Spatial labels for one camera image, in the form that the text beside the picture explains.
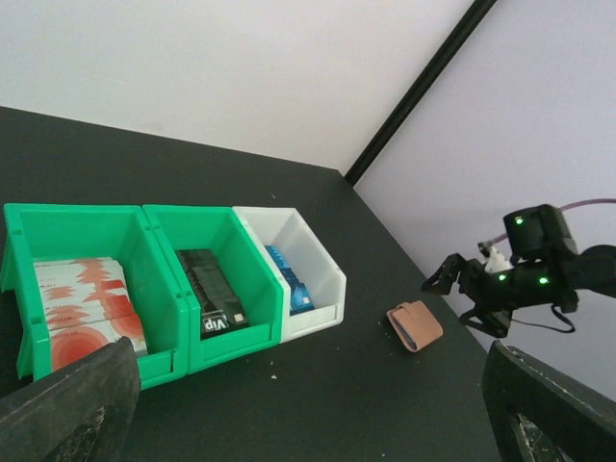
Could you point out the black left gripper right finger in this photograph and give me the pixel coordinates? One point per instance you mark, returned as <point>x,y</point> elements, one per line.
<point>538,413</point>

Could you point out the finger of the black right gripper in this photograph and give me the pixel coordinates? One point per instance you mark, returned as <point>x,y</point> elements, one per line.
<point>441,281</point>
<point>494,324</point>

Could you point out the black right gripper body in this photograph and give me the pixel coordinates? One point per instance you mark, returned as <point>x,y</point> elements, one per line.
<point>526,285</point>

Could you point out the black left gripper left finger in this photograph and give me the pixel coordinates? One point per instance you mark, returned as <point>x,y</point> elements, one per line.
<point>81,412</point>

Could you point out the tan leather card holder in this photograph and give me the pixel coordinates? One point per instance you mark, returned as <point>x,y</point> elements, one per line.
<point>415,325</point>

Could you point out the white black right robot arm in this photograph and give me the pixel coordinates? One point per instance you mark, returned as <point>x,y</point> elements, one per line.
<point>592,270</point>

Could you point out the red white card stack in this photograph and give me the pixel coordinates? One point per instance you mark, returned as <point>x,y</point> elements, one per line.
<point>86,306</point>

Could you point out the blue card stack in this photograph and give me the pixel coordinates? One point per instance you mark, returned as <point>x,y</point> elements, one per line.
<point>300,300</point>

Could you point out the black vip card stack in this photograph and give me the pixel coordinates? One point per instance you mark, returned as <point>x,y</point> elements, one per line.
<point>220,309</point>

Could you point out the white plastic bin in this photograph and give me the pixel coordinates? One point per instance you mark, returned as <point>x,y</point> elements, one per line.
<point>300,248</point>

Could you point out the left green plastic bin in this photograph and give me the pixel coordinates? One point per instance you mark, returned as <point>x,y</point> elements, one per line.
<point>44,232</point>

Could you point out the green plastic bin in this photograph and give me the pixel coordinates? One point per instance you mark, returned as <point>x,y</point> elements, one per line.
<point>253,281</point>
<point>44,232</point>

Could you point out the middle green plastic bin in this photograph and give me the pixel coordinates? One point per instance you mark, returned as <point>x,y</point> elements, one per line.
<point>253,281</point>

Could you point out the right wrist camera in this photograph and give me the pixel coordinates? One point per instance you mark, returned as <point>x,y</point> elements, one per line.
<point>539,233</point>

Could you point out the black frame post right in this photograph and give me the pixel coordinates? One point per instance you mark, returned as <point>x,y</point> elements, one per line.
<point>455,40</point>

